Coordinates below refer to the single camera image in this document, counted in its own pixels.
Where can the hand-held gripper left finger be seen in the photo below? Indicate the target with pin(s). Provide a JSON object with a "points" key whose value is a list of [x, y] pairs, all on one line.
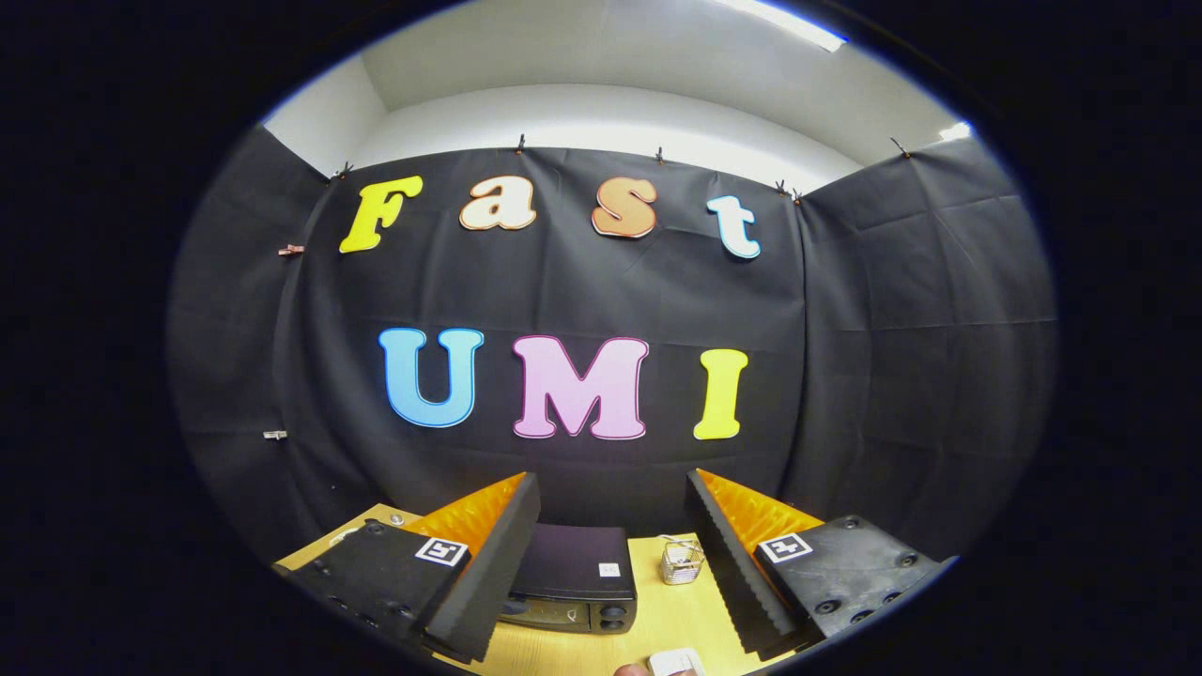
{"points": [[493, 577]]}

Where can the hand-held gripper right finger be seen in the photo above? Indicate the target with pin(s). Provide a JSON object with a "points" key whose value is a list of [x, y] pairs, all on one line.
{"points": [[728, 563]]}

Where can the black toaster oven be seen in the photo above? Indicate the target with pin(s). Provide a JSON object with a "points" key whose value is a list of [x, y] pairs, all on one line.
{"points": [[582, 563]]}

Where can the small white dish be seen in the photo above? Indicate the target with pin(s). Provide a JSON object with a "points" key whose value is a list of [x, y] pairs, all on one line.
{"points": [[676, 663]]}

